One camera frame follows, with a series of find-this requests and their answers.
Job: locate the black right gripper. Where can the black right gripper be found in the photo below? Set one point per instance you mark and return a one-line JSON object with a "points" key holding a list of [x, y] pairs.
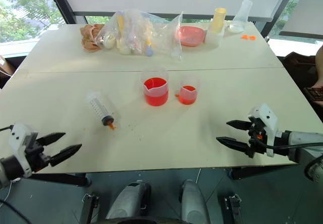
{"points": [[257, 139]]}

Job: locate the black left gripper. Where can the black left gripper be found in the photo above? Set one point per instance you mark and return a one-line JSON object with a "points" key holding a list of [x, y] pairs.
{"points": [[36, 156]]}

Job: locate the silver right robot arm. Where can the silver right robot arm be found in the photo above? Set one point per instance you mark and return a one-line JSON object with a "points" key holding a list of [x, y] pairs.
{"points": [[300, 143]]}

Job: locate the large clear plastic syringe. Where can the large clear plastic syringe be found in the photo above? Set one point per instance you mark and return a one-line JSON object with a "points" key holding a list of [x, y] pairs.
{"points": [[99, 106]]}

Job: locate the small beaker with red liquid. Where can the small beaker with red liquid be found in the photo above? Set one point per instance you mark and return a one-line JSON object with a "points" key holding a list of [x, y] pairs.
{"points": [[188, 95]]}

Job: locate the large beaker with red liquid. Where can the large beaker with red liquid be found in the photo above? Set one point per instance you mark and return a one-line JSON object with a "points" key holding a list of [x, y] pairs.
{"points": [[156, 92]]}

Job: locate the white translucent plastic cup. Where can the white translucent plastic cup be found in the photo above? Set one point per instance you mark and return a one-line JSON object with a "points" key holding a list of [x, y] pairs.
{"points": [[213, 39]]}

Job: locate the yellow plastic cup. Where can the yellow plastic cup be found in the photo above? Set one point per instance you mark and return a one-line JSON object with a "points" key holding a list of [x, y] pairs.
{"points": [[218, 19]]}

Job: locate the black table leg with clamp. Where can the black table leg with clamp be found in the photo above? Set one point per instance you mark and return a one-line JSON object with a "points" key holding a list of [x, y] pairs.
{"points": [[233, 209], [88, 209]]}

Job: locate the silver robot leg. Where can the silver robot leg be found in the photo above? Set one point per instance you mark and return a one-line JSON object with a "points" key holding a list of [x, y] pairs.
{"points": [[193, 203], [128, 201]]}

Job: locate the cardboard box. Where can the cardboard box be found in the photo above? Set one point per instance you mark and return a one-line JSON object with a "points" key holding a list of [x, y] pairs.
{"points": [[5, 67]]}

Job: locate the small orange pieces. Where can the small orange pieces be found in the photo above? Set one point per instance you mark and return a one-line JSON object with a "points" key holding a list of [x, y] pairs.
{"points": [[248, 37]]}

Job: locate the brown plush toy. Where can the brown plush toy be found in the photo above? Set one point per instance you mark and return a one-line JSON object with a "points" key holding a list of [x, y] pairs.
{"points": [[88, 37]]}

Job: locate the clear conical flask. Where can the clear conical flask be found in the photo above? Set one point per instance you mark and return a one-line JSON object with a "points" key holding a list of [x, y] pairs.
{"points": [[239, 19]]}

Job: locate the empty clear plastic bag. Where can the empty clear plastic bag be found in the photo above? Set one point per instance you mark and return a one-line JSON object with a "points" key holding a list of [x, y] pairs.
{"points": [[174, 37]]}

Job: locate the blue rubber bulb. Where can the blue rubber bulb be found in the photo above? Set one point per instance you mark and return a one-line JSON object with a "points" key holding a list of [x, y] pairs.
{"points": [[149, 50]]}

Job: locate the yellow plastic spoon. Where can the yellow plastic spoon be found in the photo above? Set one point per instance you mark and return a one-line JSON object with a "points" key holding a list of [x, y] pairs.
{"points": [[121, 24]]}

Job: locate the clear plastic bag with items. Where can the clear plastic bag with items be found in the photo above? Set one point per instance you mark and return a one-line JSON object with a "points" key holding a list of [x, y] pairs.
{"points": [[131, 29]]}

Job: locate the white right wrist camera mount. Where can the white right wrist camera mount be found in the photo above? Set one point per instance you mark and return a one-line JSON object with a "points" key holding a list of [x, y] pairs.
{"points": [[266, 119]]}

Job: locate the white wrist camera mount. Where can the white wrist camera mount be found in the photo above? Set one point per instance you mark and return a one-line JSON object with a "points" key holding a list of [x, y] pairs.
{"points": [[18, 138], [266, 119]]}

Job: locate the black table frame bar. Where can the black table frame bar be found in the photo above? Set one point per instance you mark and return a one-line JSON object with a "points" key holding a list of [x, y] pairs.
{"points": [[63, 179], [262, 172]]}

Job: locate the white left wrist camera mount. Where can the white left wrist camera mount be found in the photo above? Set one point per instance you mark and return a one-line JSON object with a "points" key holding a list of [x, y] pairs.
{"points": [[18, 138]]}

